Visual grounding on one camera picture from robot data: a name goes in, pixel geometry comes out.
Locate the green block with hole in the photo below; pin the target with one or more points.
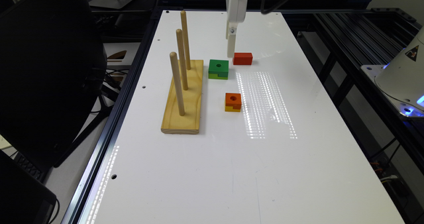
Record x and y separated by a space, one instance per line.
218 66

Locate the wooden peg base board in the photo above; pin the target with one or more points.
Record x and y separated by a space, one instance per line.
173 122

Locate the rear wooden peg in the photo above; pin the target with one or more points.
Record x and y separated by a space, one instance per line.
185 39

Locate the wooden peg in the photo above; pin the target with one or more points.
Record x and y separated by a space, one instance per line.
185 39
177 82
180 42

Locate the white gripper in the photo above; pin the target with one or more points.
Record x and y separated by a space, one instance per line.
236 13

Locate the yellow block under orange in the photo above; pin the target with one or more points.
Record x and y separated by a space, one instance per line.
231 109

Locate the red rectangular block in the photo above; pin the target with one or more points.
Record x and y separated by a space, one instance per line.
242 58

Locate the middle wooden peg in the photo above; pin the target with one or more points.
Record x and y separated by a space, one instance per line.
180 42

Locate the black laptop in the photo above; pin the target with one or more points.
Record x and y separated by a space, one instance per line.
24 200

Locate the front wooden peg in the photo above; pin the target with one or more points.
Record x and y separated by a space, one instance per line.
177 82

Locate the orange block with hole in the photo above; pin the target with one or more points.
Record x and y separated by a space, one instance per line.
233 100

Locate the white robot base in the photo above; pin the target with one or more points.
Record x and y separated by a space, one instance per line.
401 80

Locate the lime block under green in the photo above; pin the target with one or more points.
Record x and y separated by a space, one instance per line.
218 76

